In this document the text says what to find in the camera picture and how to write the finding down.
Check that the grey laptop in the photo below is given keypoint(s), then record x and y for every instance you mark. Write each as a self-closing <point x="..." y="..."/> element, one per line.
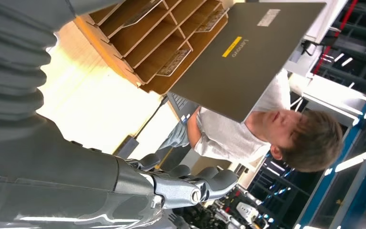
<point x="249" y="63"/>

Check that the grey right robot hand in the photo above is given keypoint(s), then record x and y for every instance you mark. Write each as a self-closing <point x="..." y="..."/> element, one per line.
<point x="60" y="177"/>

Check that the wooden card organizer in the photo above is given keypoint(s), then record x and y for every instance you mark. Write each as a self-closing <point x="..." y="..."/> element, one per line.
<point x="129" y="47"/>

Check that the person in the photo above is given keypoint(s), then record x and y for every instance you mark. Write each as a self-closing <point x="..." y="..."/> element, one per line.
<point x="227" y="136"/>

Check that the gold hotel key card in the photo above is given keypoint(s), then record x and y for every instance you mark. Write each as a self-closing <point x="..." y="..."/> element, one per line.
<point x="145" y="12"/>
<point x="213" y="19"/>
<point x="173" y="62"/>

